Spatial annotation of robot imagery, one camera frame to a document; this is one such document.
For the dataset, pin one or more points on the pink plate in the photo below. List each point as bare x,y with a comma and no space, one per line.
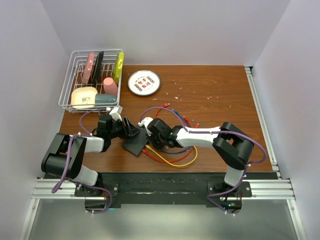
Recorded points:
88,68

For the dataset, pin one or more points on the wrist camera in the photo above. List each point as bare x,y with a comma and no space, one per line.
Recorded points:
145,122
115,113

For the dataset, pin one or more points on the cream square bowl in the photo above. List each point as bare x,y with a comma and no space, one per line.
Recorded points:
83,97

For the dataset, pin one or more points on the white wire dish rack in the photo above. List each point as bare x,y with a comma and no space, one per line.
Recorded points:
74,78

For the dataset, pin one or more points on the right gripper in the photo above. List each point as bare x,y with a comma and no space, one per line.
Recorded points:
157,146

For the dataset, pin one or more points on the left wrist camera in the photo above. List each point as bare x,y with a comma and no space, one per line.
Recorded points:
115,113

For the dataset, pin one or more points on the pink cup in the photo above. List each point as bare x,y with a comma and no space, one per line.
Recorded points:
110,87

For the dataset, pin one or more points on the black network switch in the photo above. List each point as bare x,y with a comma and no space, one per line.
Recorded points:
136,143

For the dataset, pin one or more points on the aluminium frame rail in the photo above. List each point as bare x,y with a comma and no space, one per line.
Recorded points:
208,95

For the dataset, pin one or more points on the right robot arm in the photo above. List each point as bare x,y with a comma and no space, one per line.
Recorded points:
233,146

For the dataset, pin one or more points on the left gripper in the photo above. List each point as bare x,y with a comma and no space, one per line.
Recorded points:
128,130

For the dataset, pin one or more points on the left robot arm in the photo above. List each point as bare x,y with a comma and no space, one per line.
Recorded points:
64,157

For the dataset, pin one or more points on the round patterned plate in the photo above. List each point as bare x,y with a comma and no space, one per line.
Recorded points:
144,83

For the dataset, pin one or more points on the yellow-green plate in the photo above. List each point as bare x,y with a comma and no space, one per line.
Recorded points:
117,69

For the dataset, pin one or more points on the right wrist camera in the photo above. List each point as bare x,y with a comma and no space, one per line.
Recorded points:
145,122

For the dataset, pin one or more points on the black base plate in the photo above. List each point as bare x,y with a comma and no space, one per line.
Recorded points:
176,188

